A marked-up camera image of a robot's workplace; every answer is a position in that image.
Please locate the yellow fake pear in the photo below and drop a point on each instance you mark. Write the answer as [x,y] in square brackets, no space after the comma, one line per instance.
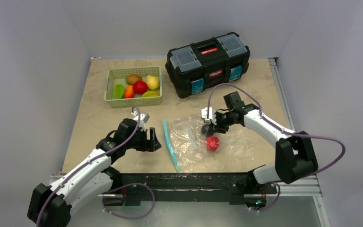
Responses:
[153,82]

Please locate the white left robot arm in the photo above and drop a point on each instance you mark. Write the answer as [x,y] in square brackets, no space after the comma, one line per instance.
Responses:
[55,204]

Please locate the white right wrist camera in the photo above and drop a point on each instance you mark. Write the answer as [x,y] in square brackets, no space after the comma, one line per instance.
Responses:
[207,115]

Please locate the clear zip top bag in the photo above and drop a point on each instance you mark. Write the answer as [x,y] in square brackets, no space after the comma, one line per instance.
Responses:
[188,150]

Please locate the yellow fake bell pepper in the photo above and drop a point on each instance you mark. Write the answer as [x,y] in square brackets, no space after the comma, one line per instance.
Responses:
[150,93]

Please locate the brown orange fake fruit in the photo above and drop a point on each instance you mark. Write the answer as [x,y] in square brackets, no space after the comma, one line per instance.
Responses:
[131,79]

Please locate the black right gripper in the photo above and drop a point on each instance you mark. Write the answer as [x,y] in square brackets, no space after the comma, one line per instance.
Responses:
[217,121]

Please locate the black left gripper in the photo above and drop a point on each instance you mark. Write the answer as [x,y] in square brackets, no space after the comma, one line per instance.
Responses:
[148,145]

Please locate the red fake apple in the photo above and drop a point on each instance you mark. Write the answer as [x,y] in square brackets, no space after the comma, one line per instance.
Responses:
[140,87]

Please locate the green perforated plastic basket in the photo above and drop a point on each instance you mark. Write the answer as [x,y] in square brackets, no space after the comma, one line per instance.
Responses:
[117,76]

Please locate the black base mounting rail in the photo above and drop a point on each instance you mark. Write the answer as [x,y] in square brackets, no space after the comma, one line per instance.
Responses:
[130,189]

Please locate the red fake tomato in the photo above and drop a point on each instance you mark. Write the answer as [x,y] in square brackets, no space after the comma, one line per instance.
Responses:
[212,143]

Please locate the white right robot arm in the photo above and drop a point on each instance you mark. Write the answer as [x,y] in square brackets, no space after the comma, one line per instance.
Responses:
[294,153]

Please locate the black plastic toolbox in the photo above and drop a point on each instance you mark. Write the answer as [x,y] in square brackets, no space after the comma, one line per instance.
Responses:
[203,65]

